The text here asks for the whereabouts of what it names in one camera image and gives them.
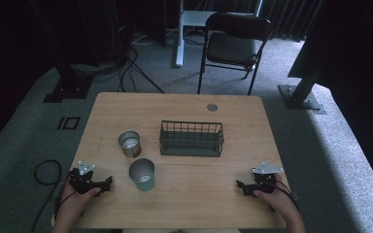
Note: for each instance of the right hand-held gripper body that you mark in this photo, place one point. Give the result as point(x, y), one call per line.
point(265, 181)

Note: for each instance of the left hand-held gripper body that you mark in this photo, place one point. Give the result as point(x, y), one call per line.
point(81, 183)

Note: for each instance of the teal metal cup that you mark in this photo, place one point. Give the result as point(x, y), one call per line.
point(142, 174)

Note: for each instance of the brown metal cup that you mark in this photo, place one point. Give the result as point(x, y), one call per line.
point(129, 144)

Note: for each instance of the person's right hand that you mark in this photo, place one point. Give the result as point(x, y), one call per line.
point(277, 200)

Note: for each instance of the person's left hand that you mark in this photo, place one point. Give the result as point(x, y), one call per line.
point(73, 204)

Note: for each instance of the grey table grommet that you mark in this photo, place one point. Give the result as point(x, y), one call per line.
point(212, 107)

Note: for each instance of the black stand with bolted base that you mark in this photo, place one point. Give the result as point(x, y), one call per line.
point(301, 95)

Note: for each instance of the black stand with square base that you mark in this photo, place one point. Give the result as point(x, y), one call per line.
point(69, 85)

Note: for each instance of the black folding chair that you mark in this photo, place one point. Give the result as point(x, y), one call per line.
point(231, 48)

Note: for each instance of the dark pleated curtain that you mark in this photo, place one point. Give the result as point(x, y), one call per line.
point(288, 16)

